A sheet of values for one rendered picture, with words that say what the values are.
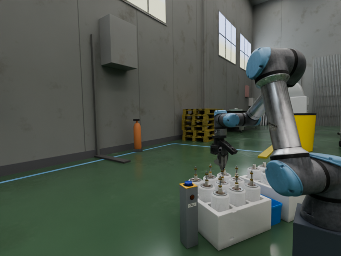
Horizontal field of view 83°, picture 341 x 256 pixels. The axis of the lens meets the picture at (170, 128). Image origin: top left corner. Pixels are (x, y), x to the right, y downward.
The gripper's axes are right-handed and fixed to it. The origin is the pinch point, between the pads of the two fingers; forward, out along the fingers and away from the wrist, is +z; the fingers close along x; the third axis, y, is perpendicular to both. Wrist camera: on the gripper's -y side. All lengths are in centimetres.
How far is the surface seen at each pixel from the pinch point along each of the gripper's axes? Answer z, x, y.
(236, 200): 14.0, 6.7, -13.3
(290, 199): 19.7, -30.4, -27.0
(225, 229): 24.5, 19.1, -14.7
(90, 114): -36, 2, 249
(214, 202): 13.1, 19.0, -7.8
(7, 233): 34, 104, 75
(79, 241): 34, 74, 40
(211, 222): 21.9, 22.4, -8.8
